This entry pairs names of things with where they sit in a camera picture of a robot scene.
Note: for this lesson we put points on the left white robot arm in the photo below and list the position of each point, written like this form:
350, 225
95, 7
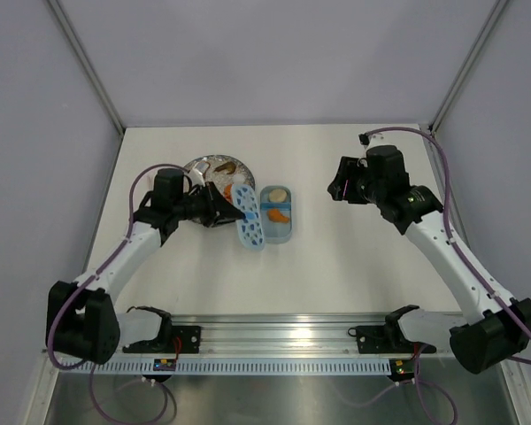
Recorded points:
81, 320

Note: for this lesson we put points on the orange carrot pieces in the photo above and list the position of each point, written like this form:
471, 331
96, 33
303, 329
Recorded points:
228, 192

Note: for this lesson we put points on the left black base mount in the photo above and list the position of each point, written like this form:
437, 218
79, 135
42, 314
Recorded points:
182, 339

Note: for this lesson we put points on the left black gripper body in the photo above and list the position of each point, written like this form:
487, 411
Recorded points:
193, 206

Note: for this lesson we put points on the aluminium rail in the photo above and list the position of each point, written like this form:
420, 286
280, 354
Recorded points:
270, 335

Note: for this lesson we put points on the orange fried food piece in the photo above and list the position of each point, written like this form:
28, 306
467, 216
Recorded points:
275, 215

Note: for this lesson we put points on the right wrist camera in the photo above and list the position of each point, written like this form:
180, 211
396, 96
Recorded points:
368, 141

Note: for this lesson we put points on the speckled round plate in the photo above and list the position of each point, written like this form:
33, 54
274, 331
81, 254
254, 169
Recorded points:
221, 180

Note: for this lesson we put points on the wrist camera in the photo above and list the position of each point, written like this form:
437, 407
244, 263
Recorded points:
368, 141
197, 172

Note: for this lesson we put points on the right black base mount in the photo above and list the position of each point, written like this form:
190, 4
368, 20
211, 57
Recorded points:
381, 339

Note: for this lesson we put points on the white round radish slice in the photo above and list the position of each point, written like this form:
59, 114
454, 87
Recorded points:
239, 179

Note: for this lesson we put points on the left aluminium frame post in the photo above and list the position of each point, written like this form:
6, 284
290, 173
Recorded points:
78, 49

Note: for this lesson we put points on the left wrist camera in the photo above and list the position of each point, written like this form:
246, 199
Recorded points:
197, 172

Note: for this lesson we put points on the terrazzo pattern lunch box lid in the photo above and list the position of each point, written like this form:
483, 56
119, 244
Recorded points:
249, 227

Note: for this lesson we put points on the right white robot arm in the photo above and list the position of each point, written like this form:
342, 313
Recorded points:
495, 324

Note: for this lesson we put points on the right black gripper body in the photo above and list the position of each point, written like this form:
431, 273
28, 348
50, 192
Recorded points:
371, 190

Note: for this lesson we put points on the blue lunch box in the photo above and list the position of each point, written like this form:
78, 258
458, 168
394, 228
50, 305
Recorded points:
276, 233

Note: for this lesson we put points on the white slotted cable duct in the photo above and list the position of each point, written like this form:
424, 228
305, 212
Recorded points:
243, 367

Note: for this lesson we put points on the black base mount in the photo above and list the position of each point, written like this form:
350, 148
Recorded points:
381, 339
182, 339

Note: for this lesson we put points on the aluminium frame post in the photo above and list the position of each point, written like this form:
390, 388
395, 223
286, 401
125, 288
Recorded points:
478, 47
78, 49

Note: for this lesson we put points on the right aluminium frame post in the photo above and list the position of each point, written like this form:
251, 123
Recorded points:
478, 47

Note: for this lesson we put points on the beige mushroom piece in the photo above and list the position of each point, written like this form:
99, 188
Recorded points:
277, 195

